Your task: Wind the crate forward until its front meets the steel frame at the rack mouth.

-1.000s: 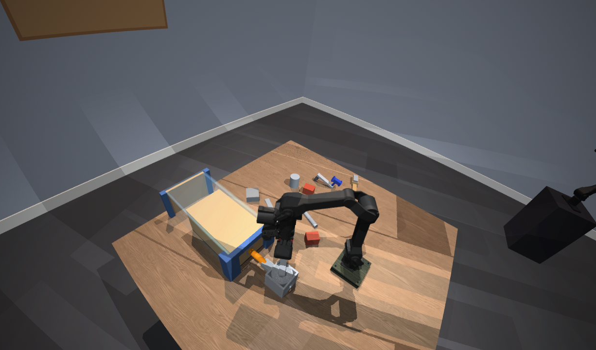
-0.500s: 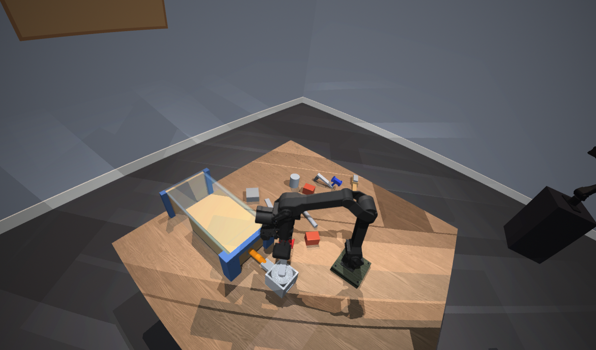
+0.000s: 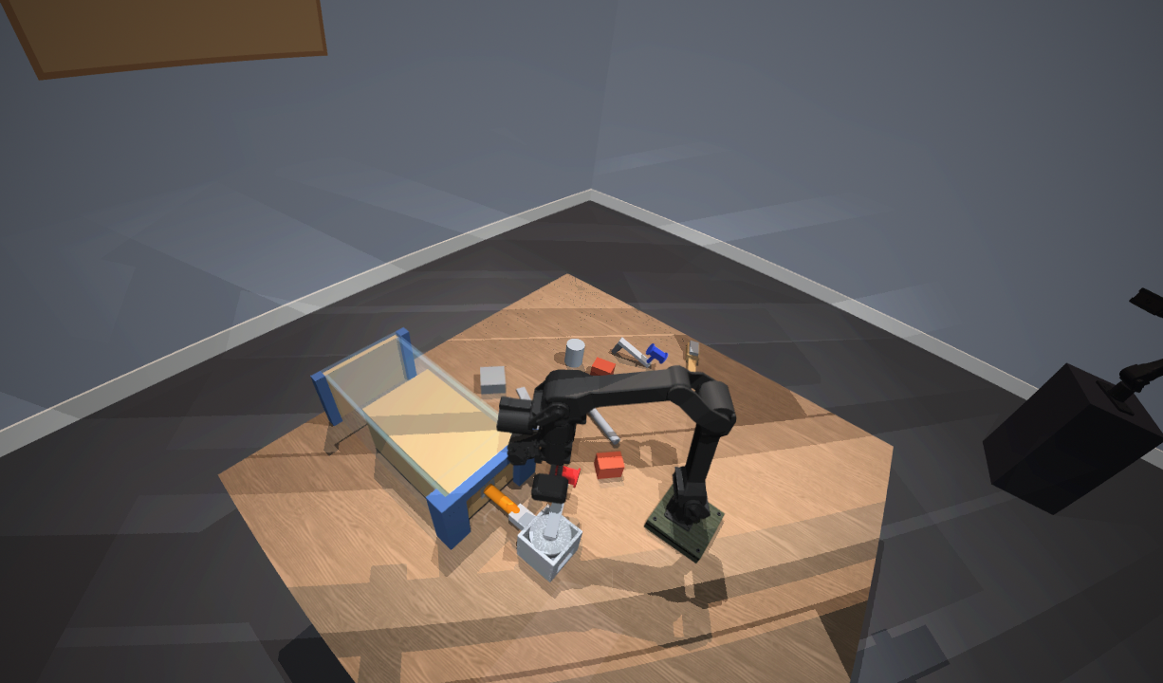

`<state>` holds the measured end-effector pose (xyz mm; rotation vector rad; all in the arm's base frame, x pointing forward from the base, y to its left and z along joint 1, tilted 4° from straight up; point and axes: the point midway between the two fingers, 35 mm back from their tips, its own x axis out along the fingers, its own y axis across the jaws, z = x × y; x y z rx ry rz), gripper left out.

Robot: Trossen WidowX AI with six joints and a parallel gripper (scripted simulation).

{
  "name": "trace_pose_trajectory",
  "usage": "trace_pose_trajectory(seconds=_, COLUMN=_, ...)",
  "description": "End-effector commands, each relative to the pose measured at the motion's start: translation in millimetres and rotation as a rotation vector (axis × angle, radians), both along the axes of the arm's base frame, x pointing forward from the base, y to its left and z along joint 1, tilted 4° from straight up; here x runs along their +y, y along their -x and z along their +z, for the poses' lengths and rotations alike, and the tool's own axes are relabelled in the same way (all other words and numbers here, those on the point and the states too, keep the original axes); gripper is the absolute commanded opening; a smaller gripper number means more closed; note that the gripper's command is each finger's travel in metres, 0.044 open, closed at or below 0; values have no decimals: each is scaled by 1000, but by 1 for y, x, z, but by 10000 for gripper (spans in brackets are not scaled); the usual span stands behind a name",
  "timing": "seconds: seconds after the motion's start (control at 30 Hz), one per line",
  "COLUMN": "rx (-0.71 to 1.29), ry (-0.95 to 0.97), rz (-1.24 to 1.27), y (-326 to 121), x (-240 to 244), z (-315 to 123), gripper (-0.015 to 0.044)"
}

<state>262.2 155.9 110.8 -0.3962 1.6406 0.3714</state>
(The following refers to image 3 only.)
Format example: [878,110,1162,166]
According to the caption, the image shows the blue inverted-u frame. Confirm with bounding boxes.
[434,444,536,550]

